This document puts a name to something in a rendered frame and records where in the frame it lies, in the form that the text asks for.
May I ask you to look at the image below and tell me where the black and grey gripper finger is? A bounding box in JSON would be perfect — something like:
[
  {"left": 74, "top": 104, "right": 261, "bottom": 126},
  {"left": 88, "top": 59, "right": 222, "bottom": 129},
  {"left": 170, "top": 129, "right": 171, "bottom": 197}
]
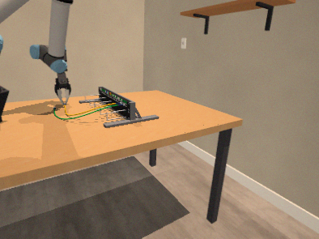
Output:
[
  {"left": 54, "top": 84, "right": 63, "bottom": 104},
  {"left": 65, "top": 84, "right": 71, "bottom": 104}
]

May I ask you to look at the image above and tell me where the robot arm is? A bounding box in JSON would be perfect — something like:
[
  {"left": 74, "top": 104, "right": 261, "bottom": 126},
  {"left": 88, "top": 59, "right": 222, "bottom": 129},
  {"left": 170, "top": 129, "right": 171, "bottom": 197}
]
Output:
[{"left": 0, "top": 0, "right": 73, "bottom": 87}]

